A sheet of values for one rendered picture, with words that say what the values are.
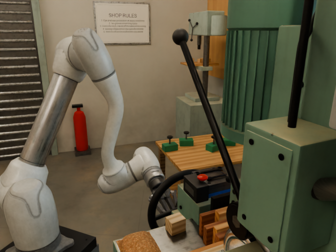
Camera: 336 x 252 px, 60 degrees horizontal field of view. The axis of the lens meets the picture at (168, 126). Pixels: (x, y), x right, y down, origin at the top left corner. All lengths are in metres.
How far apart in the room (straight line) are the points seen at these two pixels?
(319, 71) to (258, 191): 0.17
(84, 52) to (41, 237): 0.66
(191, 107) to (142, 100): 0.99
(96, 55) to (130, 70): 2.51
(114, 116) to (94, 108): 2.42
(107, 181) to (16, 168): 0.37
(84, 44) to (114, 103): 0.25
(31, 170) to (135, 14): 2.63
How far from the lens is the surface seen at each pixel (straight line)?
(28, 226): 1.12
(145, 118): 3.78
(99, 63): 1.11
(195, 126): 2.96
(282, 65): 0.50
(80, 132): 3.52
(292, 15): 0.54
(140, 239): 0.75
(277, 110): 0.52
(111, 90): 1.16
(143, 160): 1.34
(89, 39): 1.11
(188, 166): 2.01
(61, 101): 1.25
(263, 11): 0.54
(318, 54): 0.41
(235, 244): 0.59
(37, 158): 1.27
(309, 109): 0.42
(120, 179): 1.33
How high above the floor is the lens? 1.41
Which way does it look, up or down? 18 degrees down
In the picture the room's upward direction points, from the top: straight up
